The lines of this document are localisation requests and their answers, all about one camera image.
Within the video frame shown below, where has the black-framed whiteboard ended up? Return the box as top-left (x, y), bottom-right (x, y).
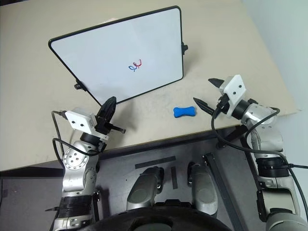
top-left (49, 5), bottom-right (185, 107)

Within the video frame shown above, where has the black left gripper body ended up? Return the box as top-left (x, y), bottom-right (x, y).
top-left (94, 115), bottom-right (114, 138)

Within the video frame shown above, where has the dark rounded robot torso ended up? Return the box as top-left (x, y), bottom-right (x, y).
top-left (88, 199), bottom-right (234, 231)

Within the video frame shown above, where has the black table brace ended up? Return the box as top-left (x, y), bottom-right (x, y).
top-left (217, 124), bottom-right (250, 148)

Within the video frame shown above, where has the black table leg bar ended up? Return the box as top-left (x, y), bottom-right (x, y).
top-left (204, 153), bottom-right (243, 231)

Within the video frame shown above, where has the long black tape strip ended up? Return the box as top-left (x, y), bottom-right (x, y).
top-left (134, 155), bottom-right (177, 169)

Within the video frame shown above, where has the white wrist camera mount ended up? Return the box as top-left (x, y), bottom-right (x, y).
top-left (222, 75), bottom-right (247, 114)
top-left (64, 107), bottom-right (110, 141)

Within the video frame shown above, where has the short black tape strip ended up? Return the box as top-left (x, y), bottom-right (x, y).
top-left (170, 166), bottom-right (179, 190)

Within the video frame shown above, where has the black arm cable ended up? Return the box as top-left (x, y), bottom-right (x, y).
top-left (51, 110), bottom-right (102, 169)
top-left (211, 107), bottom-right (308, 218)

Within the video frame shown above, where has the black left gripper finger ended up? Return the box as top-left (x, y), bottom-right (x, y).
top-left (108, 124), bottom-right (127, 134)
top-left (97, 96), bottom-right (117, 124)

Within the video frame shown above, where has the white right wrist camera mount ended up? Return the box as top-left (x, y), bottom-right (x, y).
top-left (222, 75), bottom-right (247, 114)

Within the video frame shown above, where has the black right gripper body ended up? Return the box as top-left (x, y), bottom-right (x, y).
top-left (215, 94), bottom-right (230, 114)

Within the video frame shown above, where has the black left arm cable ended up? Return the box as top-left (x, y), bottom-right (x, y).
top-left (51, 110), bottom-right (102, 169)

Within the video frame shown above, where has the blue bone-shaped eraser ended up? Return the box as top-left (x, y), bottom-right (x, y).
top-left (173, 105), bottom-right (197, 119)

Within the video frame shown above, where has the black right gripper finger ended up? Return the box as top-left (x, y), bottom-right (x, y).
top-left (208, 77), bottom-right (226, 90)
top-left (192, 97), bottom-right (215, 115)

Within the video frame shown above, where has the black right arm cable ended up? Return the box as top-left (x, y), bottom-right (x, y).
top-left (211, 107), bottom-right (308, 218)

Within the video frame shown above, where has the dark rounded grey robot foot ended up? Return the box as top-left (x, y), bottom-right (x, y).
top-left (126, 167), bottom-right (165, 212)
top-left (187, 162), bottom-right (219, 215)

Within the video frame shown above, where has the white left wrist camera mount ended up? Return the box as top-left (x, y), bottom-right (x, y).
top-left (64, 107), bottom-right (110, 141)

